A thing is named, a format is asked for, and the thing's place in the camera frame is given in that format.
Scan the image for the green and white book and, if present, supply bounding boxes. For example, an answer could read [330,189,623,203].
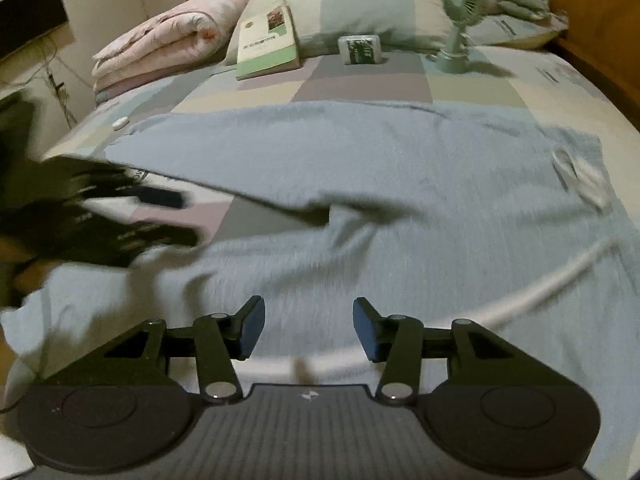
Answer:
[235,0,302,82]

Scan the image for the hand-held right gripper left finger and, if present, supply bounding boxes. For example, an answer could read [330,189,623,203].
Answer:
[102,295,266,403]

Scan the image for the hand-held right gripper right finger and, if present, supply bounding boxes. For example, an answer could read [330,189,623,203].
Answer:
[352,297,518,405]

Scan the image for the black power cables on wall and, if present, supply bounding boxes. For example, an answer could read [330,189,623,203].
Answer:
[30,55,81,128]

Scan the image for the black flat television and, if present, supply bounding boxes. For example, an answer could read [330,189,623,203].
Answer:
[0,0,68,63]

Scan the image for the bed with patchwork sheet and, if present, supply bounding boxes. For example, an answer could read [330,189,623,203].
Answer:
[0,0,640,461]

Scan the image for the grey sweatpants with white drawstring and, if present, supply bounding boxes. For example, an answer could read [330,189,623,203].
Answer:
[0,100,640,411]

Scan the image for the large patchwork pillow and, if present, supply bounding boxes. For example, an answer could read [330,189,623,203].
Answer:
[222,0,461,66]

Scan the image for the wooden bed headboard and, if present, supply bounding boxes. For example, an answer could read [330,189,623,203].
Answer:
[492,0,640,131]

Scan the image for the folded pink floral quilt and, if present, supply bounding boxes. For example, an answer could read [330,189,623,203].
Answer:
[91,0,263,106]

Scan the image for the small green and white box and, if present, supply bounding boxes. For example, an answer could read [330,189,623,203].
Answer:
[338,34,383,66]

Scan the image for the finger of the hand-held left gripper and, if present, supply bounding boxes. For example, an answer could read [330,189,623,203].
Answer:
[117,224,200,267]
[131,186,186,209]

